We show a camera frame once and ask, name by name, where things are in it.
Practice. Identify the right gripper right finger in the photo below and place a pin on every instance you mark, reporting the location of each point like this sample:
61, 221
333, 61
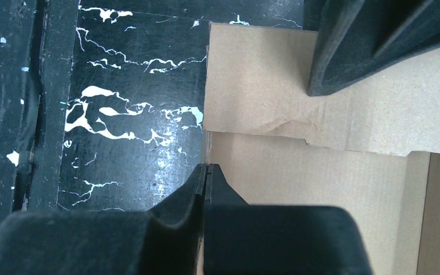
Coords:
240, 238

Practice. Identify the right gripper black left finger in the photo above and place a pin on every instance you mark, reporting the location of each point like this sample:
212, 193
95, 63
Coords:
161, 240

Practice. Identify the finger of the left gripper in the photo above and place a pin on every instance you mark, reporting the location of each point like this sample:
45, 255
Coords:
357, 39

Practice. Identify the brown cardboard box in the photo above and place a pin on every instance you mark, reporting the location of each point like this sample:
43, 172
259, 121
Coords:
372, 148

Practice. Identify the aluminium rail base frame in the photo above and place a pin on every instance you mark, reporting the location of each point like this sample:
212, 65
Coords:
36, 53

